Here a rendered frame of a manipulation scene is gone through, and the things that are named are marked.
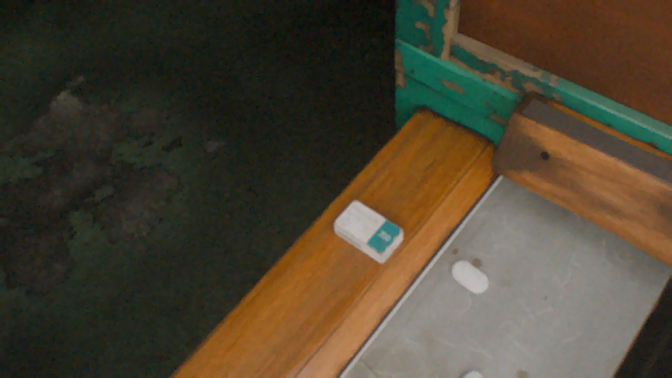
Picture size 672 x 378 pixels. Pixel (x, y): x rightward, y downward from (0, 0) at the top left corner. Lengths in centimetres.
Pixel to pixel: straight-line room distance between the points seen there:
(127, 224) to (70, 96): 52
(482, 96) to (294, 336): 31
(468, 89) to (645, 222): 22
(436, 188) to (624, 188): 18
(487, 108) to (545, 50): 10
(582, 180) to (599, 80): 9
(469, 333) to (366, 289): 10
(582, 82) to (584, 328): 23
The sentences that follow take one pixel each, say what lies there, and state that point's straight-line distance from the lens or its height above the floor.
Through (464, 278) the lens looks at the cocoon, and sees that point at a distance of 63.
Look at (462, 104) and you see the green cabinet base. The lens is 71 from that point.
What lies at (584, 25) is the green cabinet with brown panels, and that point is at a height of 94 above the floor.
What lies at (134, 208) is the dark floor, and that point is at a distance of 170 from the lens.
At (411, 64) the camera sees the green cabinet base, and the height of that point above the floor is 81.
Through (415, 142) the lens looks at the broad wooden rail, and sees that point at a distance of 71.
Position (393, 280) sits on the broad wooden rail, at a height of 75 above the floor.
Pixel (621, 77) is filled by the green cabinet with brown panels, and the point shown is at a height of 90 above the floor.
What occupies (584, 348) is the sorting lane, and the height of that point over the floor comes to 74.
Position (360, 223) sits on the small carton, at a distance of 63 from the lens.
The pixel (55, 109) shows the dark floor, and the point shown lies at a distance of 203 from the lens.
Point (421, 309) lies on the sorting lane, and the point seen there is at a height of 74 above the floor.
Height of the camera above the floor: 132
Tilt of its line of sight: 55 degrees down
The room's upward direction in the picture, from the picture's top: 9 degrees counter-clockwise
